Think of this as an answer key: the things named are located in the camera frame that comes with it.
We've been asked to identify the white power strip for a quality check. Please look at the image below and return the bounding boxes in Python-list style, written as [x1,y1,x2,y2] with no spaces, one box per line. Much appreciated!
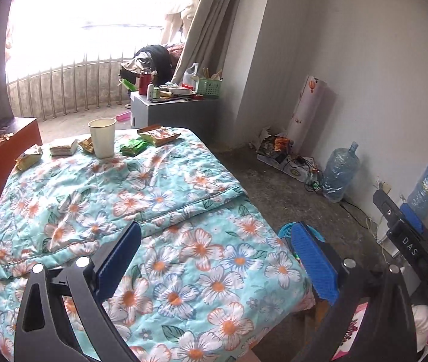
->
[285,154,324,187]

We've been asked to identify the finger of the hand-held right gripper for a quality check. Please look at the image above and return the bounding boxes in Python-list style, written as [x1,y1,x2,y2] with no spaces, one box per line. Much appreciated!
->
[373,189,403,230]
[400,203,426,235]

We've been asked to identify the blue label plastic bottle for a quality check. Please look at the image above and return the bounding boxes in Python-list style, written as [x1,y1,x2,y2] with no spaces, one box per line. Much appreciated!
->
[406,154,428,220]

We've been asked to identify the yellow green snack packet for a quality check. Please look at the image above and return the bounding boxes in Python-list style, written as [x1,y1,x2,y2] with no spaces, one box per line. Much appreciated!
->
[14,145,43,170]

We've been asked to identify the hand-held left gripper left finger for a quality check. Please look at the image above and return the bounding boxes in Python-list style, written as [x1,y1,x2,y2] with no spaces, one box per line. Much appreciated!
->
[13,221,143,362]

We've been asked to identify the red thermos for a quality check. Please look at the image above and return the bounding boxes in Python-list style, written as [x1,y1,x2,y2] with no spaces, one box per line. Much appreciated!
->
[138,68,153,96]

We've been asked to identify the green plastic basket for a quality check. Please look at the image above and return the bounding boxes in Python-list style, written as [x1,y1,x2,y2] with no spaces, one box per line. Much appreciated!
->
[198,77,223,99]

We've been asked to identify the white paper cup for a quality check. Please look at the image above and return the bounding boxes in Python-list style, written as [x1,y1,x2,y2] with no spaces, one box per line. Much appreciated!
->
[87,118,117,159]

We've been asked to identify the floral blue blanket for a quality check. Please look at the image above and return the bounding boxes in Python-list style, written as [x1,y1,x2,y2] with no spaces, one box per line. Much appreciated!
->
[0,126,316,362]

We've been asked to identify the orange cookie packet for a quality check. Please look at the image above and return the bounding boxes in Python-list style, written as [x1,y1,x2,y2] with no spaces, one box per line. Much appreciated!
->
[138,124,181,148]

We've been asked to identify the metal window railing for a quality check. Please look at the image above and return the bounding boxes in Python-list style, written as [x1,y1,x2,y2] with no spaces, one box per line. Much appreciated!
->
[6,55,139,121]

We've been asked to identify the rolled white poster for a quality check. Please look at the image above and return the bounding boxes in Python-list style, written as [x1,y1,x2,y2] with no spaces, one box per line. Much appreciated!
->
[287,75,328,155]

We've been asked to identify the blue plastic basket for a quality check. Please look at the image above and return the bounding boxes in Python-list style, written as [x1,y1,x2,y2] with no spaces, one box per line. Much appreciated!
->
[277,222,325,261]

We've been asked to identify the black backpack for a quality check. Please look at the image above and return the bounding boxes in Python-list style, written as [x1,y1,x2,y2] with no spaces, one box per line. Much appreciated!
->
[133,44,177,84]

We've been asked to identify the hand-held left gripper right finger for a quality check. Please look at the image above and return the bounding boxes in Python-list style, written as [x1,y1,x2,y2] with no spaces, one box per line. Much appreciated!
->
[290,221,420,362]

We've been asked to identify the large clear water jug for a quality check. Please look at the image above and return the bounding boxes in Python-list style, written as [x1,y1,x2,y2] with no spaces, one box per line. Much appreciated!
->
[322,141,361,203]

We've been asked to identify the beige curtain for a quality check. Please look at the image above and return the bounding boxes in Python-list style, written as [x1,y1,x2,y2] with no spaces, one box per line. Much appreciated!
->
[172,0,275,87]

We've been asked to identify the gold white cake packet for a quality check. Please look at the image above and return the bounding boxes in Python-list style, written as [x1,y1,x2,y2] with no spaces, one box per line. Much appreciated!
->
[50,139,79,157]

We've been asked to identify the white plastic jug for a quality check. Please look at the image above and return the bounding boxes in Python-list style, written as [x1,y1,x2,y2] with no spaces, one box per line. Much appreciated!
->
[182,63,199,87]

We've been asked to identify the orange black snack bag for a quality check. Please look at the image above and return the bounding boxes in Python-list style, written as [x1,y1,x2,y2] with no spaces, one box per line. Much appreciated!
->
[257,134,293,159]

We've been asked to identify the hanging beige clothes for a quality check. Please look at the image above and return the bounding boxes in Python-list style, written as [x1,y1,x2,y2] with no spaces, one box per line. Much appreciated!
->
[161,0,207,46]

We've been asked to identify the small green packet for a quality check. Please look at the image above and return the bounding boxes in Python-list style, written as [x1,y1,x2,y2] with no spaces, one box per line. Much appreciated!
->
[119,139,150,157]

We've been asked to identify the orange wooden box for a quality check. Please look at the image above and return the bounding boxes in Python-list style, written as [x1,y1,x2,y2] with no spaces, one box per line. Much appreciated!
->
[0,117,43,200]

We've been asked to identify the grey cabinet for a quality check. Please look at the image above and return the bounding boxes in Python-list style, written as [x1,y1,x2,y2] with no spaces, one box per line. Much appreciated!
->
[129,91,226,136]

